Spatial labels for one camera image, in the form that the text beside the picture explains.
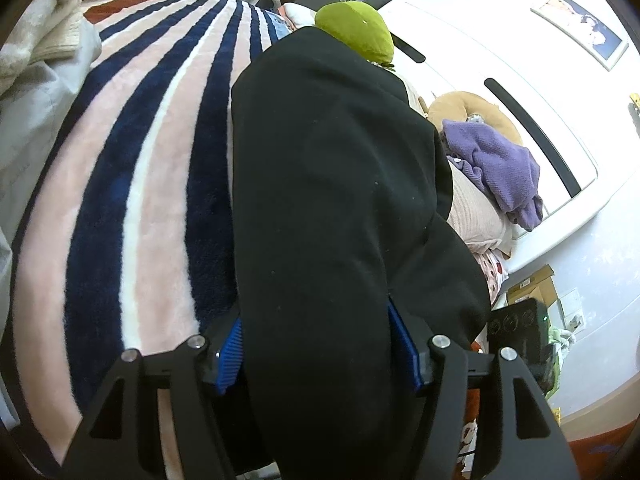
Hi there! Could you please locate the black coat with gold badge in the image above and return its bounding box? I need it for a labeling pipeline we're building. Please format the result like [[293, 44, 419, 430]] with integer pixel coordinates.
[[231, 26, 492, 480]]

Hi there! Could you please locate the white pillow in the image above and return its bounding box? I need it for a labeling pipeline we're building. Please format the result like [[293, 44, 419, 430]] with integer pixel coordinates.
[[282, 2, 322, 31]]

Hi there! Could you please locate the striped pink navy blanket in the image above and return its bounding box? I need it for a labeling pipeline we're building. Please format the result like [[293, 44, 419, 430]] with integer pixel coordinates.
[[10, 0, 296, 480]]

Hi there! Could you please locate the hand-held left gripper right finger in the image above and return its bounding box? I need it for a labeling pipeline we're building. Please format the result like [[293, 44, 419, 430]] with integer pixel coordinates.
[[387, 297, 581, 480]]

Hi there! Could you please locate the white bed headboard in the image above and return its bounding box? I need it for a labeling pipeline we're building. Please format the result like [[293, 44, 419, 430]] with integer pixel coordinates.
[[377, 0, 601, 272]]

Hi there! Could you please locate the cardboard box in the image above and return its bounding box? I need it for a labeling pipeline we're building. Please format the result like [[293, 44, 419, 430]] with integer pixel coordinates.
[[506, 265, 556, 307]]

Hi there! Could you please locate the brown neck pillow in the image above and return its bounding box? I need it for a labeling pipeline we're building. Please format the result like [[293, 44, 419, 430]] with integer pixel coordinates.
[[427, 91, 524, 147]]

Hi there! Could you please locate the red printed rug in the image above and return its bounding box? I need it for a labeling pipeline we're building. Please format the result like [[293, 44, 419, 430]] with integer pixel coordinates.
[[462, 402, 626, 480]]

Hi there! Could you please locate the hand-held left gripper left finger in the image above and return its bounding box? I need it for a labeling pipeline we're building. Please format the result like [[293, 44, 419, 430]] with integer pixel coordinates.
[[59, 317, 246, 480]]

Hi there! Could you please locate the framed wall picture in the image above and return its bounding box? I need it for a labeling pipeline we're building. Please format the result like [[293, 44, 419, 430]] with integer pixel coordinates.
[[530, 0, 630, 72]]

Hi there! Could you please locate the cream knit sweater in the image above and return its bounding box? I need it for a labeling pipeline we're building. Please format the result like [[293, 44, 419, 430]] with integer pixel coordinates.
[[0, 0, 84, 95]]

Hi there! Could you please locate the green plush pillow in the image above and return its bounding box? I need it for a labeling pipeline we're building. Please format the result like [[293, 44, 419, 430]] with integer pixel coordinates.
[[314, 2, 396, 69]]

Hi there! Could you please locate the white wall socket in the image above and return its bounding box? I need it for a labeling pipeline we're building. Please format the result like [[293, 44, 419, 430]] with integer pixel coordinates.
[[558, 287, 586, 334]]

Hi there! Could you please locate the purple cloth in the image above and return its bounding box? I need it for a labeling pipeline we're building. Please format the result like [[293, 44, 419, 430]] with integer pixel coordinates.
[[441, 120, 544, 232]]

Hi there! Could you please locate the dotted pink cloth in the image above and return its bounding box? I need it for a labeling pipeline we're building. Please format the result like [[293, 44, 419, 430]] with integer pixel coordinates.
[[472, 252, 510, 307]]

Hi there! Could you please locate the light grey cloth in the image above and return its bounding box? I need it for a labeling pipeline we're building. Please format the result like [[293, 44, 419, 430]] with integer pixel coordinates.
[[0, 22, 104, 243]]

